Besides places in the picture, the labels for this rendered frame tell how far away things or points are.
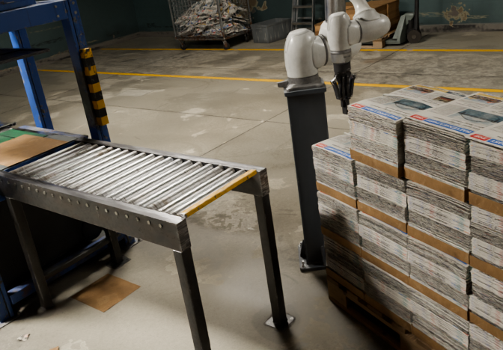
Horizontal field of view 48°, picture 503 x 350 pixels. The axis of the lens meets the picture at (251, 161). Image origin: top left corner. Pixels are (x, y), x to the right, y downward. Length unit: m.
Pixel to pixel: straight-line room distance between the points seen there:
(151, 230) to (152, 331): 0.85
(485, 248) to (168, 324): 1.63
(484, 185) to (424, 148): 0.26
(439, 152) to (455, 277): 0.45
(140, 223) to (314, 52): 1.18
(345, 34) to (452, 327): 1.23
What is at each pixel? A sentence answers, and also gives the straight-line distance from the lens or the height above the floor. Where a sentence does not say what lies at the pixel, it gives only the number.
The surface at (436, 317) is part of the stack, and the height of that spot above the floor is 0.31.
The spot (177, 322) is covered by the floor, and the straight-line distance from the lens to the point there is 2.98.
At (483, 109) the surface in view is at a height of 1.07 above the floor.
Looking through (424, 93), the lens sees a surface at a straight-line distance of 2.35.
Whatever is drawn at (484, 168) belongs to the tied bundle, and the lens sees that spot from 1.87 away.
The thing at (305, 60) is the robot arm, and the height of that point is 1.14.
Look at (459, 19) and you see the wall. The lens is 9.20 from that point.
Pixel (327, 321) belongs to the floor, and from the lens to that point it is 2.82.
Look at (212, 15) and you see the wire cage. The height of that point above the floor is 0.60.
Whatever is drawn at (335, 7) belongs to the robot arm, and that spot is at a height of 1.36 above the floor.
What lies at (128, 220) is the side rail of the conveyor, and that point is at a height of 0.75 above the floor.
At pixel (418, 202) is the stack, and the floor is 0.76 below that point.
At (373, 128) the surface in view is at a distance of 2.18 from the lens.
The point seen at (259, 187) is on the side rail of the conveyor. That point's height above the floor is 0.72.
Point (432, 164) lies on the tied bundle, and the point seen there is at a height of 0.93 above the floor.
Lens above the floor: 1.72
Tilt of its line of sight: 21 degrees down
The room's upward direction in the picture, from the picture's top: 9 degrees counter-clockwise
